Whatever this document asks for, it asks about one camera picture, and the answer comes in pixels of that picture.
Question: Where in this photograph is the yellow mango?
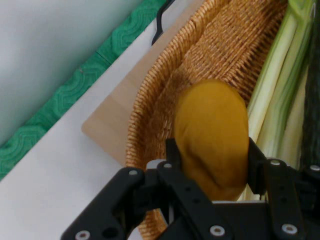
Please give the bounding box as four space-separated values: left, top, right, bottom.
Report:
173 78 250 202

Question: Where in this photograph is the woven wicker basket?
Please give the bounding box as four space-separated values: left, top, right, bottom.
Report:
124 0 289 240

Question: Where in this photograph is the green foam mat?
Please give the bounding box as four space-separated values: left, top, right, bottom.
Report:
0 0 168 181

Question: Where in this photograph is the light wooden board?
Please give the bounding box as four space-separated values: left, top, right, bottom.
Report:
81 0 209 168

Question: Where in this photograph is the pale green white leek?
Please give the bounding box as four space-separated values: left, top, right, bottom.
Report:
236 0 316 202

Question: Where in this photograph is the black cable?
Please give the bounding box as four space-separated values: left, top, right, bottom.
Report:
151 0 176 47

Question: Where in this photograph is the dark green cucumber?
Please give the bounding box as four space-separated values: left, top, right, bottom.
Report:
298 13 320 171

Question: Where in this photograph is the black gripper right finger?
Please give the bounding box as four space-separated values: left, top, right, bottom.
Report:
245 136 320 240

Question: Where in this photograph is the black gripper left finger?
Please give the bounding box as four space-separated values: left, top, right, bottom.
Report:
60 138 234 240

